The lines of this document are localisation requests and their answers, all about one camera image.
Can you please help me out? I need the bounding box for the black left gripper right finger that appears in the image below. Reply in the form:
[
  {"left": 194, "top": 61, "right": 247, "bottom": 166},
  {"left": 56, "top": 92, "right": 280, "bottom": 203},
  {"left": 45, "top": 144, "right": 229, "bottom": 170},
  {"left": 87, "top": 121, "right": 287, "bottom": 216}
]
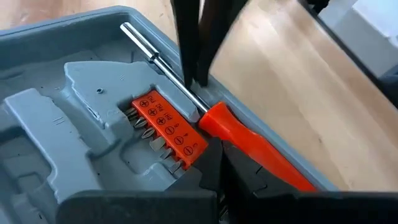
[{"left": 222, "top": 139, "right": 398, "bottom": 224}]

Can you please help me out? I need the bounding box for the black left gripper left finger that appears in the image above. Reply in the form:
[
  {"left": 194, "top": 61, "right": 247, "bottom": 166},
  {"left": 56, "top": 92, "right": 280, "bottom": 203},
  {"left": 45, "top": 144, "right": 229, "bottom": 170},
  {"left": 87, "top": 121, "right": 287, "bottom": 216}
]
[{"left": 55, "top": 138, "right": 223, "bottom": 224}]

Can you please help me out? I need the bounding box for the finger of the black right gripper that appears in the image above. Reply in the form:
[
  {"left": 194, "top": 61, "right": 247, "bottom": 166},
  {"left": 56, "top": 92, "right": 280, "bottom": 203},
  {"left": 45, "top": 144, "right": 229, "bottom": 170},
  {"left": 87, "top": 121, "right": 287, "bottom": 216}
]
[
  {"left": 195, "top": 0, "right": 249, "bottom": 87},
  {"left": 170, "top": 0, "right": 201, "bottom": 90}
]

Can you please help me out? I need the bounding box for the red handled screwdriver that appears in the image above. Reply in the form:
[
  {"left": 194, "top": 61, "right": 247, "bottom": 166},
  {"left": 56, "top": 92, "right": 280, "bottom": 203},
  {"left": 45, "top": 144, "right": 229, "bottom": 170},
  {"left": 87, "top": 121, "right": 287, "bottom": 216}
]
[{"left": 119, "top": 21, "right": 318, "bottom": 193}]

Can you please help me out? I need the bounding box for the grey plastic tool case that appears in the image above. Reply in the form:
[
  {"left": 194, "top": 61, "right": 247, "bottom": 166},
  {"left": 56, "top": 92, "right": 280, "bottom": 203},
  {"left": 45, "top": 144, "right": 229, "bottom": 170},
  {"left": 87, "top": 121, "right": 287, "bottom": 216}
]
[{"left": 0, "top": 5, "right": 338, "bottom": 224}]

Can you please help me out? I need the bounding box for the red screwdriver bit holder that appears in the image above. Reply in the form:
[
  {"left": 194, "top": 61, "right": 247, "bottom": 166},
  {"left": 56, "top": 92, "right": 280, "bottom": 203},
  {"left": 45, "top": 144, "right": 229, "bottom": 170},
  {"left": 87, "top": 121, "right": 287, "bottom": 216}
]
[{"left": 131, "top": 90, "right": 209, "bottom": 170}]

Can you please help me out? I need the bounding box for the black aluminium table frame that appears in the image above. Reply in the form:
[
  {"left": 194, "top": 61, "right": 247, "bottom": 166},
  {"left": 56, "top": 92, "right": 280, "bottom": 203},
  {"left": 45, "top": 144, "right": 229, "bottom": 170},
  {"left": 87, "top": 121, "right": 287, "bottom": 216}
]
[{"left": 298, "top": 0, "right": 398, "bottom": 110}]

